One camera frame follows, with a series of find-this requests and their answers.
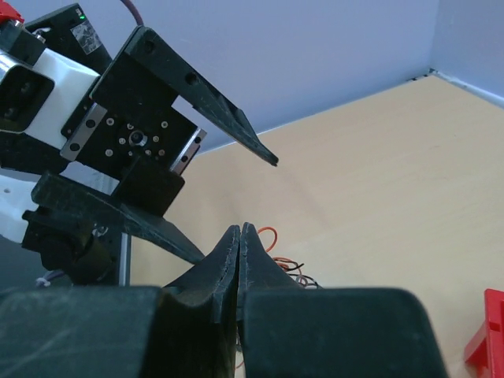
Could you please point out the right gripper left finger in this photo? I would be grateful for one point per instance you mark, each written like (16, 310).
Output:
(201, 333)

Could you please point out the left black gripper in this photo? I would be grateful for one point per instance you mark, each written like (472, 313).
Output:
(126, 128)

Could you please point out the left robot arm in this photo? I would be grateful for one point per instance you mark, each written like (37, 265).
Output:
(47, 67)

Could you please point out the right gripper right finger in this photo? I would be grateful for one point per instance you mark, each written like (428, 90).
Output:
(280, 322)

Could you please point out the red plastic bin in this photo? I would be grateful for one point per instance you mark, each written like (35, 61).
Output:
(484, 352)

